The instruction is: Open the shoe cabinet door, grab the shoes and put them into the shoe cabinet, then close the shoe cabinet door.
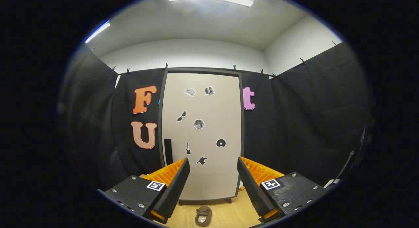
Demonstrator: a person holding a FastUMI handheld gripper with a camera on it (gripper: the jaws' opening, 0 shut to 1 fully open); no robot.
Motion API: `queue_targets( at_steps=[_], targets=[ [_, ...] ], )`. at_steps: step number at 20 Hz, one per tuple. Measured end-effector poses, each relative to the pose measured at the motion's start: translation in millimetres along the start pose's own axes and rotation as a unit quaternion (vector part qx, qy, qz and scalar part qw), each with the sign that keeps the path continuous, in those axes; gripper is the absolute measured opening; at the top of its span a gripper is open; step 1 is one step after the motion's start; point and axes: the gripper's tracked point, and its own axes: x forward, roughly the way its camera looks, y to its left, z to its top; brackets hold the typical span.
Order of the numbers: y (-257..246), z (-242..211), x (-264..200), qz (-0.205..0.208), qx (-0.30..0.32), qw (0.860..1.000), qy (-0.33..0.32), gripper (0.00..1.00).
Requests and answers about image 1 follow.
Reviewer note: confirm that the beige shoe cabinet door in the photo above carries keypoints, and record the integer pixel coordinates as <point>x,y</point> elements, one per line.
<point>209,106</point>

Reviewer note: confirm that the black backdrop cloth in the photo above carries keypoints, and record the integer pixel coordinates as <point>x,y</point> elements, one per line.
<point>294,123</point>

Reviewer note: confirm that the dark grey shoe cabinet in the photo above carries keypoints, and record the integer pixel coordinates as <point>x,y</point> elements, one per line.
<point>203,70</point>

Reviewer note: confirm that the white board edge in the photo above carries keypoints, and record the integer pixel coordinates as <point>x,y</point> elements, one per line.
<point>331,183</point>

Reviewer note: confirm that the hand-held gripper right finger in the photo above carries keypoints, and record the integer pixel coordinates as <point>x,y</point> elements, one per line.
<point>252,192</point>

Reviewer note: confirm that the thin black pole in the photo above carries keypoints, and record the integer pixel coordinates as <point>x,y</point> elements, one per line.
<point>352,153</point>

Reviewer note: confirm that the brown fuzzy shoe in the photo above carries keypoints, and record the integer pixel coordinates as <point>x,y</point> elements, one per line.
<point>203,208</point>

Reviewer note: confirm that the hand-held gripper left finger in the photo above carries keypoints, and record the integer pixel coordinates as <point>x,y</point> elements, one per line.
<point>175,185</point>

